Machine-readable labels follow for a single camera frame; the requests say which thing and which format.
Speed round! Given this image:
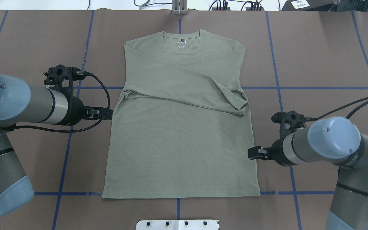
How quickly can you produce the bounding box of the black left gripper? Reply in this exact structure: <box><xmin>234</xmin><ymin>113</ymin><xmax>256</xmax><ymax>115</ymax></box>
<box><xmin>63</xmin><ymin>96</ymin><xmax>113</xmax><ymax>126</ymax></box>

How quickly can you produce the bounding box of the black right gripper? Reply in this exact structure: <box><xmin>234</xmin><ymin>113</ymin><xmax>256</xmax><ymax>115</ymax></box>
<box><xmin>247</xmin><ymin>140</ymin><xmax>292</xmax><ymax>166</ymax></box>

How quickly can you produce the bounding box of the olive green long-sleeve shirt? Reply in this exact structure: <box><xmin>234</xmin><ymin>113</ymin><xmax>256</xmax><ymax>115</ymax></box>
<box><xmin>102</xmin><ymin>30</ymin><xmax>260</xmax><ymax>199</ymax></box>

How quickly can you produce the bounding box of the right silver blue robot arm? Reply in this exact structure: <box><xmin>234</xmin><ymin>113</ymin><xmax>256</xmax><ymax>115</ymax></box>
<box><xmin>247</xmin><ymin>111</ymin><xmax>368</xmax><ymax>230</ymax></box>

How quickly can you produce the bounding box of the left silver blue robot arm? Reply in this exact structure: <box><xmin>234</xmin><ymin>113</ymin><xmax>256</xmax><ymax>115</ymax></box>
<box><xmin>0</xmin><ymin>70</ymin><xmax>112</xmax><ymax>217</ymax></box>

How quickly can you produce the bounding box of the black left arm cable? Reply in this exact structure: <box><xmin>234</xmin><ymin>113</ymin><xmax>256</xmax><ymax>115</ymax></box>
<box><xmin>11</xmin><ymin>72</ymin><xmax>111</xmax><ymax>133</ymax></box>

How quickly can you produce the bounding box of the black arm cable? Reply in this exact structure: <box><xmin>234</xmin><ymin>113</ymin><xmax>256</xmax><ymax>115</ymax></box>
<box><xmin>304</xmin><ymin>89</ymin><xmax>368</xmax><ymax>122</ymax></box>
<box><xmin>11</xmin><ymin>72</ymin><xmax>111</xmax><ymax>133</ymax></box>

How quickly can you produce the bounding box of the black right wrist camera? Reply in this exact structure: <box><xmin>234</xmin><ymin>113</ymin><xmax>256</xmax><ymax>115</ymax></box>
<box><xmin>271</xmin><ymin>111</ymin><xmax>306</xmax><ymax>131</ymax></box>

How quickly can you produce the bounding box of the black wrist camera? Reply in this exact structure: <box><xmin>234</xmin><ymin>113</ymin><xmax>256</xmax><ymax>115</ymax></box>
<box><xmin>271</xmin><ymin>111</ymin><xmax>306</xmax><ymax>131</ymax></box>
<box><xmin>43</xmin><ymin>65</ymin><xmax>87</xmax><ymax>88</ymax></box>

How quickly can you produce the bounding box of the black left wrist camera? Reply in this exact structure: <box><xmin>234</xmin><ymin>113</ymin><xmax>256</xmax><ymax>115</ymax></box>
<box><xmin>43</xmin><ymin>65</ymin><xmax>87</xmax><ymax>88</ymax></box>

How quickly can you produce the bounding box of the white pedestal column with base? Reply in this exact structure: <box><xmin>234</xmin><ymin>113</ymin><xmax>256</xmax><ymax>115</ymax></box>
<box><xmin>135</xmin><ymin>219</ymin><xmax>220</xmax><ymax>230</ymax></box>

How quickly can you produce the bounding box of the aluminium frame post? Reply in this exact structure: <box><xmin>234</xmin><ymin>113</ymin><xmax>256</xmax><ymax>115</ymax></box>
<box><xmin>172</xmin><ymin>0</ymin><xmax>188</xmax><ymax>15</ymax></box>

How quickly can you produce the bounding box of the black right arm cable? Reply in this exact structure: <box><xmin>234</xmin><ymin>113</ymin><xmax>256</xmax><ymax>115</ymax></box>
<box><xmin>304</xmin><ymin>89</ymin><xmax>368</xmax><ymax>122</ymax></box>

